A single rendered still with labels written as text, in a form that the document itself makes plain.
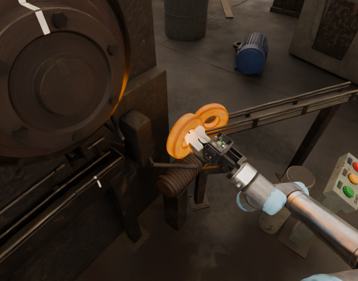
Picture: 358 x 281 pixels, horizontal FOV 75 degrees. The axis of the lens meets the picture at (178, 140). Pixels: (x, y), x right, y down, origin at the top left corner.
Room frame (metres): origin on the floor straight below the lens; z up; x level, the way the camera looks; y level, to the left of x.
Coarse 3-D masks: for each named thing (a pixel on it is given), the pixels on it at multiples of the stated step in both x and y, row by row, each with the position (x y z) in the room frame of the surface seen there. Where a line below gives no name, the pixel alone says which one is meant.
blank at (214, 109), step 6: (204, 108) 0.74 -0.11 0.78; (210, 108) 0.73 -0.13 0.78; (216, 108) 0.73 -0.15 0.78; (222, 108) 0.74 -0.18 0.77; (198, 114) 0.72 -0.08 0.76; (204, 114) 0.72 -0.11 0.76; (210, 114) 0.73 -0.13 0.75; (216, 114) 0.74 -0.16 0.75; (222, 114) 0.74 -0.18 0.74; (204, 120) 0.72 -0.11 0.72; (216, 120) 0.76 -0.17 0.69; (222, 120) 0.74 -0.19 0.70; (204, 126) 0.72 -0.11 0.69; (210, 126) 0.74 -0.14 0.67; (216, 126) 0.74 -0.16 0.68
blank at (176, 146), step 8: (184, 120) 0.53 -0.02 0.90; (192, 120) 0.54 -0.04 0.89; (200, 120) 0.57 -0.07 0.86; (176, 128) 0.50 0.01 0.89; (184, 128) 0.51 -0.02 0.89; (192, 128) 0.54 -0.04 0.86; (168, 136) 0.49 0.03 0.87; (176, 136) 0.48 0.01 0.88; (184, 136) 0.51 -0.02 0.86; (168, 144) 0.48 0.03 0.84; (176, 144) 0.48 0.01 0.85; (184, 144) 0.53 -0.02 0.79; (168, 152) 0.48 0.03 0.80; (176, 152) 0.47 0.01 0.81; (184, 152) 0.50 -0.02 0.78
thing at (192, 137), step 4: (192, 132) 0.49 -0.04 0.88; (188, 136) 0.50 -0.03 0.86; (192, 136) 0.49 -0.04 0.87; (196, 136) 0.48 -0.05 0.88; (188, 140) 0.49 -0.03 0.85; (192, 140) 0.49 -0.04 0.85; (196, 140) 0.48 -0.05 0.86; (192, 144) 0.48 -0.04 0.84; (196, 144) 0.48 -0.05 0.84; (200, 144) 0.47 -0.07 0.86; (196, 148) 0.47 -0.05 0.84; (200, 148) 0.47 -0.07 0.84
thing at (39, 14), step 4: (20, 0) 0.42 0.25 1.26; (24, 0) 0.42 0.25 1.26; (24, 4) 0.41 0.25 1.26; (28, 4) 0.41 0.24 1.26; (32, 8) 0.40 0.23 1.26; (36, 8) 0.40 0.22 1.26; (36, 12) 0.39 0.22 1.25; (40, 12) 0.39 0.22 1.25; (40, 16) 0.39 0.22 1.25; (40, 20) 0.39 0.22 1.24; (44, 20) 0.39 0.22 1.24; (40, 24) 0.39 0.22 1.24; (44, 24) 0.39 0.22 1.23; (44, 28) 0.39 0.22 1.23; (44, 32) 0.39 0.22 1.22; (48, 32) 0.39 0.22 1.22
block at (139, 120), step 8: (136, 112) 0.69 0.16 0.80; (120, 120) 0.65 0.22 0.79; (128, 120) 0.64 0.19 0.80; (136, 120) 0.64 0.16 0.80; (144, 120) 0.64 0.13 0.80; (128, 128) 0.62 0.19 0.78; (136, 128) 0.60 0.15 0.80; (144, 128) 0.62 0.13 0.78; (128, 136) 0.63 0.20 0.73; (136, 136) 0.60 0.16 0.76; (144, 136) 0.61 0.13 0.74; (152, 136) 0.65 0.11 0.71; (128, 144) 0.64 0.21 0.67; (136, 144) 0.60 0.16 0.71; (144, 144) 0.61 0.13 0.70; (152, 144) 0.64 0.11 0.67; (128, 152) 0.65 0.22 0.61; (136, 152) 0.61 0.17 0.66; (144, 152) 0.60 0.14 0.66; (152, 152) 0.64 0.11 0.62; (136, 160) 0.61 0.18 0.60; (144, 160) 0.60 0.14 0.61
